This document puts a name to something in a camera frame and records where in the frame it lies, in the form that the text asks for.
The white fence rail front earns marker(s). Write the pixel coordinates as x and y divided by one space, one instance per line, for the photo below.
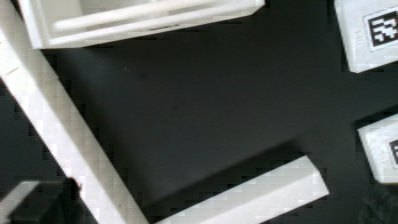
49 110

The white fence rail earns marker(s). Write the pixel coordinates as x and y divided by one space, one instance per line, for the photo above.
49 110
272 194

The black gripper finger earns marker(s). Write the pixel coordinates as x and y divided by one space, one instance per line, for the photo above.
41 203

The white cabinet body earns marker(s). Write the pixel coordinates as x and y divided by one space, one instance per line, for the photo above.
76 23

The white fence rail right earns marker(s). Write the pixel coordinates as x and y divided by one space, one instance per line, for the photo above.
272 194

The white door panel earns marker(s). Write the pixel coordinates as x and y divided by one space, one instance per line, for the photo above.
378 138
367 27

